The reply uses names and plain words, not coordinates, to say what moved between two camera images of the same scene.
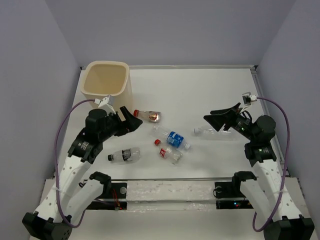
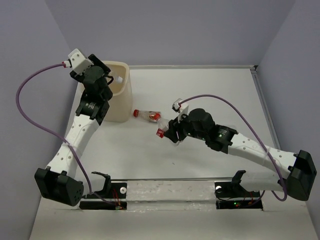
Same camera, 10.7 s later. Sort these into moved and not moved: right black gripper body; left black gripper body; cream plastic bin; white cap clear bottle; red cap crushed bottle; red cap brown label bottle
Moved: red cap crushed bottle; white cap clear bottle; right black gripper body; left black gripper body
Not moved: cream plastic bin; red cap brown label bottle
